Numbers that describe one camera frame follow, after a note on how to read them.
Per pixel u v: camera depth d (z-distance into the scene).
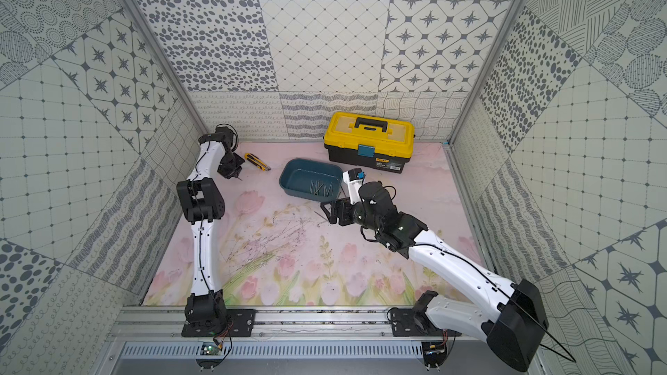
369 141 1.00
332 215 0.65
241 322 0.73
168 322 0.75
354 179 0.65
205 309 0.65
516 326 0.38
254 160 1.13
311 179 1.07
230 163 0.95
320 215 0.98
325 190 1.04
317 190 1.04
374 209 0.55
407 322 0.74
